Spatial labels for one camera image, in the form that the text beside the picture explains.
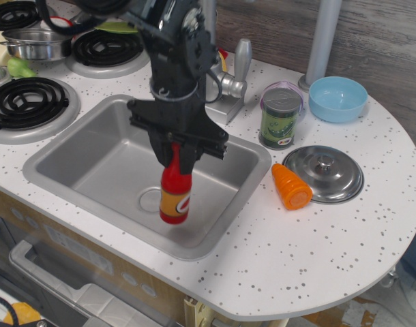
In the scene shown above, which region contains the black burner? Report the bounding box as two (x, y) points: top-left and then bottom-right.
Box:
(65, 30), (149, 79)
(0, 77), (80, 145)
(0, 1), (41, 31)

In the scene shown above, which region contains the yellow black cable object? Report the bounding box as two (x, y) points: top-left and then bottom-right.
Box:
(0, 297), (42, 326)

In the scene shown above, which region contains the grey toy sink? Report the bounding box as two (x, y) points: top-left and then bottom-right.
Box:
(23, 95), (271, 260)

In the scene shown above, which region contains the silver toy faucet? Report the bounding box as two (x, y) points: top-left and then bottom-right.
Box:
(205, 39), (252, 125)

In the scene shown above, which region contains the light blue bowl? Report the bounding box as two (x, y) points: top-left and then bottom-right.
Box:
(308, 76), (368, 123)

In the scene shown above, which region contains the grey support pole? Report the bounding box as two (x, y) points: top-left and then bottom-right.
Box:
(298, 0), (342, 92)

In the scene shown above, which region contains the silver metal pot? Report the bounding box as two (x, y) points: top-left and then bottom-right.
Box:
(0, 28), (72, 61)

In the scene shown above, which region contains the green pea can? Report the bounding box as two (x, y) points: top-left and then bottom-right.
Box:
(259, 88), (303, 150)

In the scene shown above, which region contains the red toy ketchup bottle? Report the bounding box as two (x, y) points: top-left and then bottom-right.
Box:
(160, 142), (192, 225)

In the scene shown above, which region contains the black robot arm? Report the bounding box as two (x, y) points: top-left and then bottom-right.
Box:
(36, 1), (228, 174)

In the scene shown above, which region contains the red toy item behind faucet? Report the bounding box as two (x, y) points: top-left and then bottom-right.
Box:
(218, 48), (228, 60)

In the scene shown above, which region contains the orange toy carrot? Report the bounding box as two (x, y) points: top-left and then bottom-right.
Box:
(271, 163), (313, 211)

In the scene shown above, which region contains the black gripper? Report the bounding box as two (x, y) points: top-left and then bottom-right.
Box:
(127, 95), (228, 174)

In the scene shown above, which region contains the front left black burner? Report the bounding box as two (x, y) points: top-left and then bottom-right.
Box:
(0, 77), (80, 145)

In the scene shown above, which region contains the silver pot lid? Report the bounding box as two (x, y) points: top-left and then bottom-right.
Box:
(282, 146), (364, 204)

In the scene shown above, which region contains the oven door handle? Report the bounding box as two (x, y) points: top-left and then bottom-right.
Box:
(9, 240), (179, 326)

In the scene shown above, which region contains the green toy pepper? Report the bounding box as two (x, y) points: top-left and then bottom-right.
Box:
(7, 57), (37, 78)

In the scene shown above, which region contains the rear left black burner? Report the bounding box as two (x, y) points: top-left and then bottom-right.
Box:
(0, 1), (41, 31)

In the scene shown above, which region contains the rear right black burner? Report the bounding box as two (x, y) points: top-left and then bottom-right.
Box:
(65, 30), (149, 79)

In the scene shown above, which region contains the red white toy food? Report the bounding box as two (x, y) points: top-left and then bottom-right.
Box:
(44, 16), (74, 35)

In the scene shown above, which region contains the green toy plate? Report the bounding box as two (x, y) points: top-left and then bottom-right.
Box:
(95, 21), (138, 34)

